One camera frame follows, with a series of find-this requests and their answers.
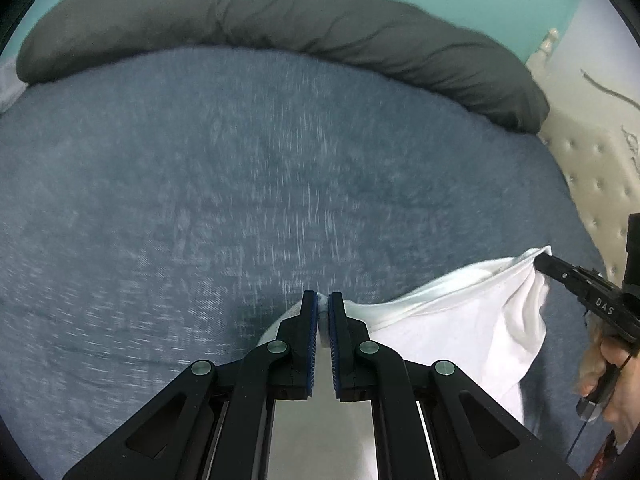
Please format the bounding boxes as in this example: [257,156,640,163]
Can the person's right hand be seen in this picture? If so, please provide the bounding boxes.
[577,330,640,443]

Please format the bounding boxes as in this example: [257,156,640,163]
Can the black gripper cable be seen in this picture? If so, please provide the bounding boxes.
[565,355,633,461]

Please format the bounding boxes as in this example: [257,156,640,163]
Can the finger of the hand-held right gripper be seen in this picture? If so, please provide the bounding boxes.
[534,255,591,293]

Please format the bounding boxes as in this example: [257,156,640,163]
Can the light grey blanket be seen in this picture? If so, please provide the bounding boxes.
[0,57,28,113]

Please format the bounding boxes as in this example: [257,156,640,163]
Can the dark grey long pillow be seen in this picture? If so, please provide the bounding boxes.
[15,0,551,133]

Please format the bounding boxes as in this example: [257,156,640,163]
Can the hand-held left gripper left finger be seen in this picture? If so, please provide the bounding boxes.
[62,290,319,480]

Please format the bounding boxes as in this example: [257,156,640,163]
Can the blue-grey bed sheet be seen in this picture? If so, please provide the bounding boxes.
[0,45,621,480]

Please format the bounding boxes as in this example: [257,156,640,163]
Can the white t-shirt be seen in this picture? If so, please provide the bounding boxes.
[257,245,553,431]

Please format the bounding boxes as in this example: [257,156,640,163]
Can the cream tufted headboard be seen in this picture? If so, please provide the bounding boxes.
[525,27,640,281]

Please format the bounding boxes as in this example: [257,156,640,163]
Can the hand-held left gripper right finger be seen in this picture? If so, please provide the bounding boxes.
[327,291,576,480]

